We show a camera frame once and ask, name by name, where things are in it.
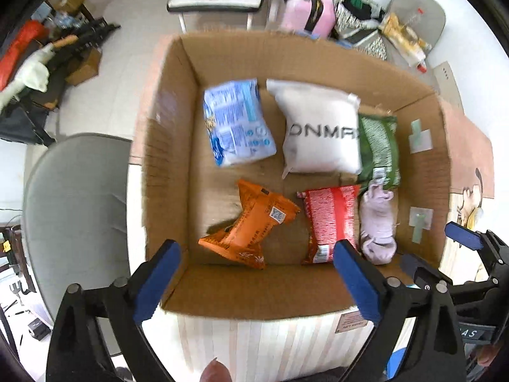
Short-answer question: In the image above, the pink suitcase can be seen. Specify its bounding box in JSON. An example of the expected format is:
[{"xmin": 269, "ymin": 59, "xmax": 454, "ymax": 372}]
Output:
[{"xmin": 277, "ymin": 0, "xmax": 336, "ymax": 38}]

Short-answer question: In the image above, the green snack packet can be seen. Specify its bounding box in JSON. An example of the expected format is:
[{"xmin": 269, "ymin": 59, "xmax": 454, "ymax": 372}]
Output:
[{"xmin": 357, "ymin": 114, "xmax": 400, "ymax": 189}]

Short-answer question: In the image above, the yellow snack bag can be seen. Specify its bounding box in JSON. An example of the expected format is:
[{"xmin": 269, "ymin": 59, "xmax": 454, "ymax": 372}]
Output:
[{"xmin": 379, "ymin": 12, "xmax": 430, "ymax": 73}]

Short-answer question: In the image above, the red plastic bag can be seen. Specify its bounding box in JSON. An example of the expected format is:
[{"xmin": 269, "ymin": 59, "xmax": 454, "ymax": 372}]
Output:
[{"xmin": 0, "ymin": 20, "xmax": 49, "ymax": 91}]

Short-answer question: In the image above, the blue white tissue pack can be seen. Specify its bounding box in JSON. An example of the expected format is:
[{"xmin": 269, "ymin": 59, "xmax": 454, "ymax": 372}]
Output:
[{"xmin": 203, "ymin": 79, "xmax": 277, "ymax": 167}]

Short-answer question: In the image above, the lilac sock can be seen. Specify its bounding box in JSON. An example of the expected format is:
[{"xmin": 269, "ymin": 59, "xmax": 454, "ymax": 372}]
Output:
[{"xmin": 359, "ymin": 182, "xmax": 397, "ymax": 265}]

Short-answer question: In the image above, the black white patterned bag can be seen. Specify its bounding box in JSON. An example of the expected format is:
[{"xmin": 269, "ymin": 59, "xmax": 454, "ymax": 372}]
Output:
[{"xmin": 333, "ymin": 0, "xmax": 387, "ymax": 60}]

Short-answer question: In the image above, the orange snack packet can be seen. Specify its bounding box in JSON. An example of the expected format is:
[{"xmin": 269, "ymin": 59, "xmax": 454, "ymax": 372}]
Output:
[{"xmin": 199, "ymin": 180, "xmax": 300, "ymax": 270}]

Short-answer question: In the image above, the grey office chair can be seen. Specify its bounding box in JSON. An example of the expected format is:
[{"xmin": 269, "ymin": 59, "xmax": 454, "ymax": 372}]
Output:
[{"xmin": 22, "ymin": 134, "xmax": 131, "ymax": 318}]

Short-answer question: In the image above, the grey cushioned chair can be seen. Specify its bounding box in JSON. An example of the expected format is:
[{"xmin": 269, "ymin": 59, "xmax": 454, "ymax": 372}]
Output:
[{"xmin": 380, "ymin": 0, "xmax": 446, "ymax": 68}]

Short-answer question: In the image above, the clear plastic bottle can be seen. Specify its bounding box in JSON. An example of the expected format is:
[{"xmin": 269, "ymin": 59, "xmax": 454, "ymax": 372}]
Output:
[{"xmin": 406, "ymin": 8, "xmax": 424, "ymax": 28}]

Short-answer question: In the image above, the small brown cardboard box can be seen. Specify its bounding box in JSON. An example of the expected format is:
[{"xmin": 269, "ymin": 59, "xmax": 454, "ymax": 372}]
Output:
[{"xmin": 65, "ymin": 47, "xmax": 102, "ymax": 86}]

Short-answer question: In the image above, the grey yellow scrub pad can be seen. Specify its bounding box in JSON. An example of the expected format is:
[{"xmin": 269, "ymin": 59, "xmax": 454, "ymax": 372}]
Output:
[{"xmin": 467, "ymin": 207, "xmax": 483, "ymax": 231}]

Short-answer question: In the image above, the red snack packet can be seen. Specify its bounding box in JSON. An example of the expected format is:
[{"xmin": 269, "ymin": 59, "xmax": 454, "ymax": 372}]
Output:
[{"xmin": 297, "ymin": 185, "xmax": 360, "ymax": 265}]

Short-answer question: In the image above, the white ONMAX pouch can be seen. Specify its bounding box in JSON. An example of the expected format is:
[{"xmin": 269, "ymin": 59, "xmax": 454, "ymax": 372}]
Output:
[{"xmin": 266, "ymin": 79, "xmax": 362, "ymax": 177}]

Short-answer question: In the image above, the person's right hand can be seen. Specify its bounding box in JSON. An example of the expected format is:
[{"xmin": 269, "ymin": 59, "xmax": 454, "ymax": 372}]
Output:
[{"xmin": 476, "ymin": 343, "xmax": 502, "ymax": 367}]

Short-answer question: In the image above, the open cardboard box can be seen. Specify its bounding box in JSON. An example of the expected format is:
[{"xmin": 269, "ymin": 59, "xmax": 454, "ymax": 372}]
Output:
[{"xmin": 130, "ymin": 29, "xmax": 496, "ymax": 321}]

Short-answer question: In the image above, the white folding stool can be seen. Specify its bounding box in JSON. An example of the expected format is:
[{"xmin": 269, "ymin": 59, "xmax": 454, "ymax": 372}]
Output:
[{"xmin": 165, "ymin": 0, "xmax": 272, "ymax": 33}]

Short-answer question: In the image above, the white goose plush toy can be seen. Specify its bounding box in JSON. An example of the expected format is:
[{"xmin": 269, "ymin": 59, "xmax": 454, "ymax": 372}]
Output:
[{"xmin": 1, "ymin": 35, "xmax": 78, "ymax": 110}]

